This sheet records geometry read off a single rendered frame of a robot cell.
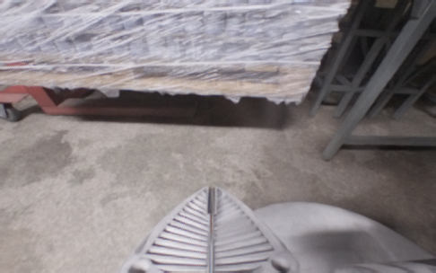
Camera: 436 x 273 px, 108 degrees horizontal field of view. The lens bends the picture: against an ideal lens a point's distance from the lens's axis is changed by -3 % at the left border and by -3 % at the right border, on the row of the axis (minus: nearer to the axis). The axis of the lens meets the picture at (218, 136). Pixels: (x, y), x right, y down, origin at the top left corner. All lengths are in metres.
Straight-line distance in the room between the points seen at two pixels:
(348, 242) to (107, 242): 0.81
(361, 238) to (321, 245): 0.09
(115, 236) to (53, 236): 0.26
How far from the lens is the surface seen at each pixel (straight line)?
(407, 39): 0.88
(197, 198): 0.17
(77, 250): 0.94
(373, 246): 0.55
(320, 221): 0.49
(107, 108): 1.42
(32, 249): 1.05
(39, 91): 1.65
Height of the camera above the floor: 0.76
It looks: 44 degrees down
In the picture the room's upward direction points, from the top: 1 degrees clockwise
